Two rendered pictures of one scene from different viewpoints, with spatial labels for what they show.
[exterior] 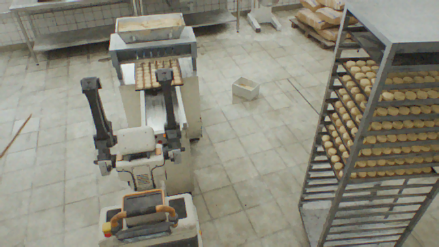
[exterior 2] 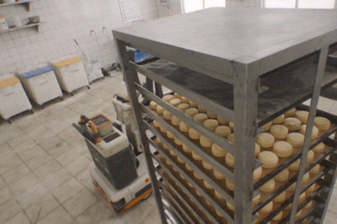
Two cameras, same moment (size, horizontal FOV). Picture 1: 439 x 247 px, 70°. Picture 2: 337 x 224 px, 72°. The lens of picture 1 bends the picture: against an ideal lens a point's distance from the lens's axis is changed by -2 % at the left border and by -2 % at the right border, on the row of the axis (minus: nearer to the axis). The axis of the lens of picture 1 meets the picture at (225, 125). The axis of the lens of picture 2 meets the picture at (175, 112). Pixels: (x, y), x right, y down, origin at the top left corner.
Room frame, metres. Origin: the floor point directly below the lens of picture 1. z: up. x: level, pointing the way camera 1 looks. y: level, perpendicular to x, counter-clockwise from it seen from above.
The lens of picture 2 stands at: (0.93, -1.55, 1.95)
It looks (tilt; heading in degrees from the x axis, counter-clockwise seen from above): 29 degrees down; 66
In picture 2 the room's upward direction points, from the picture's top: 9 degrees counter-clockwise
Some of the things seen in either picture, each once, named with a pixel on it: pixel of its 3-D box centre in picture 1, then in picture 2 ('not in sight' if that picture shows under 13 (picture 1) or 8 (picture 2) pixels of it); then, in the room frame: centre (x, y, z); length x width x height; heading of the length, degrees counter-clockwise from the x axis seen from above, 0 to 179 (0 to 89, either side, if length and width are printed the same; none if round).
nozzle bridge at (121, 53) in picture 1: (155, 55); not in sight; (2.60, 0.63, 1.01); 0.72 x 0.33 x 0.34; 103
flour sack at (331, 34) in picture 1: (338, 30); not in sight; (5.06, -1.90, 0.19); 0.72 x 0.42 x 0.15; 114
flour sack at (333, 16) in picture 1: (340, 13); not in sight; (5.07, -1.87, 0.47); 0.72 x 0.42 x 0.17; 115
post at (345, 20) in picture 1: (319, 131); not in sight; (1.60, -0.62, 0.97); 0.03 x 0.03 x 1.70; 5
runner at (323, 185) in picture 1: (344, 184); not in sight; (1.59, -0.93, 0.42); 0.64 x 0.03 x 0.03; 95
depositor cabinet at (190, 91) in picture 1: (160, 83); not in sight; (3.06, 0.73, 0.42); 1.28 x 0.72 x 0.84; 13
